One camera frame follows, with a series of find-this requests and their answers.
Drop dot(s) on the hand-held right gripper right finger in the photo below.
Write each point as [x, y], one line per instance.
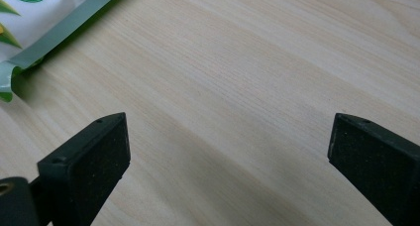
[379, 166]

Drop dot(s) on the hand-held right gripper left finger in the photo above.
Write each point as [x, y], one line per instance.
[89, 173]

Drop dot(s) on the white and green plastic packet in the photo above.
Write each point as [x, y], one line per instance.
[39, 18]

